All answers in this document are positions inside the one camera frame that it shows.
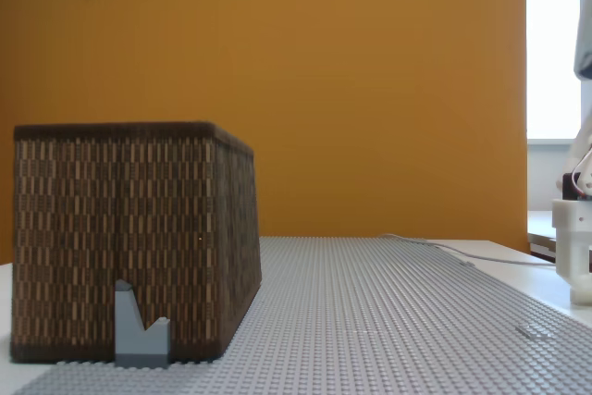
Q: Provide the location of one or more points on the brown woven bin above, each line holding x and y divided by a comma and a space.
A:
139, 228

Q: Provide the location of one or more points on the grey studded baseplate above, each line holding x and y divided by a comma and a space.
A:
393, 344

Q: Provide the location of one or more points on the white window sill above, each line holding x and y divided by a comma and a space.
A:
550, 141

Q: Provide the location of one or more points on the small clear flat brick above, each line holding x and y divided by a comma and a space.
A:
532, 331

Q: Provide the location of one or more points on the grey brick bracket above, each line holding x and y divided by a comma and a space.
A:
131, 339

